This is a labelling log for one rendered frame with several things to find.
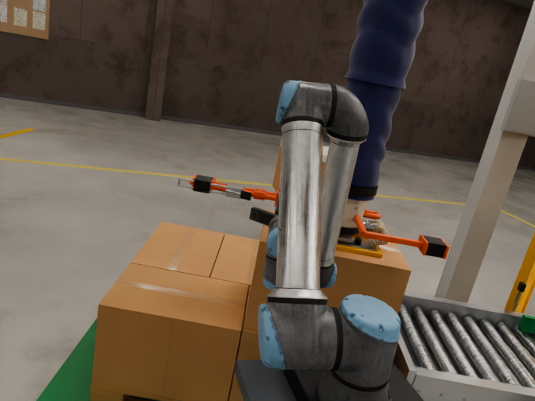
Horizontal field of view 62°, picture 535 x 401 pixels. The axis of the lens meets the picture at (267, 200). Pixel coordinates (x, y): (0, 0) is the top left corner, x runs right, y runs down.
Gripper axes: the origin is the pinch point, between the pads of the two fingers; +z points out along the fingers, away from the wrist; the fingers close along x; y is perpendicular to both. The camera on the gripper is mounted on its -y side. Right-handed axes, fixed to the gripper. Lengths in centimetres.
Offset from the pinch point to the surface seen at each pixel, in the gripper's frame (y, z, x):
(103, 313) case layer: -61, -7, -57
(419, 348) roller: 74, 4, -53
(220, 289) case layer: -17, 23, -53
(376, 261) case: 42.5, -4.2, -12.7
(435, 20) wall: 320, 972, 212
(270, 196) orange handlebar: -3.1, 11.3, 0.7
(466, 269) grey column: 136, 107, -52
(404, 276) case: 53, -7, -16
